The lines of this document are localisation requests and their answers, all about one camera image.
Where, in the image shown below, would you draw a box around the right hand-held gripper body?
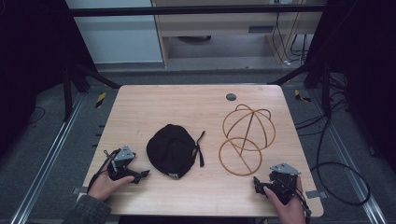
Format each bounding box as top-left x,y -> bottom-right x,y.
266,161 -> 302,205

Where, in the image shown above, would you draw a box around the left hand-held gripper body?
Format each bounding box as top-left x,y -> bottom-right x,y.
104,145 -> 138,181

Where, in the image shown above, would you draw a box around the black cap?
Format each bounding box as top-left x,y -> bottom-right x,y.
146,123 -> 206,181

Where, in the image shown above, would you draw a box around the golden wire hat stand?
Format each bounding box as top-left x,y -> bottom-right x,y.
218,104 -> 277,177

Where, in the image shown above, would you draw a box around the person's right hand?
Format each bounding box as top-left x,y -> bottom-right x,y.
262,176 -> 308,224

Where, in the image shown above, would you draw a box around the person's left hand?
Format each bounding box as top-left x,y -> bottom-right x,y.
88,164 -> 135,203

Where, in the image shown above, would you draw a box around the black yellow striped tape marker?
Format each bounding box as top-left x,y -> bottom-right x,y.
94,91 -> 107,109
293,89 -> 312,104

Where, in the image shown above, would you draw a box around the black metal stand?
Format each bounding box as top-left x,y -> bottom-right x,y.
61,60 -> 121,121

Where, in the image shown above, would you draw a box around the white cabinet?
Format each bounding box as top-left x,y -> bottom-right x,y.
64,0 -> 164,65

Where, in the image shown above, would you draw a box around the dark curtain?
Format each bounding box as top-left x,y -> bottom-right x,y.
303,0 -> 396,172
0,0 -> 97,160

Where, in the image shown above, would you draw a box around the light wooden desk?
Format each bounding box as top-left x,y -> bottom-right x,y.
150,0 -> 329,68

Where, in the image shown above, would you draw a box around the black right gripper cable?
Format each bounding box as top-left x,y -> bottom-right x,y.
279,181 -> 313,224

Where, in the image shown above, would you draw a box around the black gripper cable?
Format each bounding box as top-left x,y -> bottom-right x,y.
86,148 -> 121,193
279,181 -> 313,224

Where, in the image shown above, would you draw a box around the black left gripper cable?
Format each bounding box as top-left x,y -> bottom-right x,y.
86,148 -> 121,193

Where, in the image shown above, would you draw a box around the long black floor cable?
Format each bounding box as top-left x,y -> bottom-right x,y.
293,116 -> 372,207

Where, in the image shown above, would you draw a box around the silver metal floor rail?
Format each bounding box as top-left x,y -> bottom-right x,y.
8,92 -> 86,224
306,88 -> 389,224

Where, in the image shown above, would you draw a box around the hanging black desk cables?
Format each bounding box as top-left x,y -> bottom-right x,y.
271,0 -> 310,67

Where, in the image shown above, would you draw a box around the black horizontal frame bar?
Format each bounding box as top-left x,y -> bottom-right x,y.
43,4 -> 329,19

